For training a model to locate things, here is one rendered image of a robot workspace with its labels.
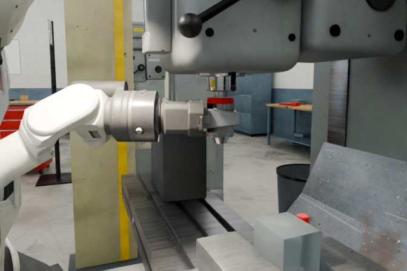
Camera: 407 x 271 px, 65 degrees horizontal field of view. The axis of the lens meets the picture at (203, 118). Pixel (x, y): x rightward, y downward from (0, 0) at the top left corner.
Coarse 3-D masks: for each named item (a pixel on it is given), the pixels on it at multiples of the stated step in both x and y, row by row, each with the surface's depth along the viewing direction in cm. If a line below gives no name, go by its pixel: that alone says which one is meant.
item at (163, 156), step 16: (160, 144) 85; (176, 144) 83; (192, 144) 84; (160, 160) 85; (176, 160) 83; (192, 160) 85; (160, 176) 86; (176, 176) 84; (192, 176) 85; (160, 192) 87; (176, 192) 84; (192, 192) 86
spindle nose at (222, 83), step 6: (210, 78) 53; (216, 78) 52; (222, 78) 52; (228, 78) 52; (210, 84) 53; (216, 84) 52; (222, 84) 52; (228, 84) 52; (210, 90) 53; (216, 90) 52; (222, 90) 52; (228, 90) 53
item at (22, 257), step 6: (18, 252) 137; (24, 258) 132; (30, 258) 132; (24, 264) 128; (30, 264) 128; (36, 264) 128; (42, 264) 128; (24, 270) 124; (30, 270) 124; (36, 270) 124; (42, 270) 124; (48, 270) 124
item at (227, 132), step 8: (208, 104) 54; (216, 104) 53; (224, 104) 53; (232, 104) 53; (208, 128) 54; (216, 128) 53; (224, 128) 53; (232, 128) 54; (208, 136) 54; (216, 136) 53; (224, 136) 53; (232, 136) 54
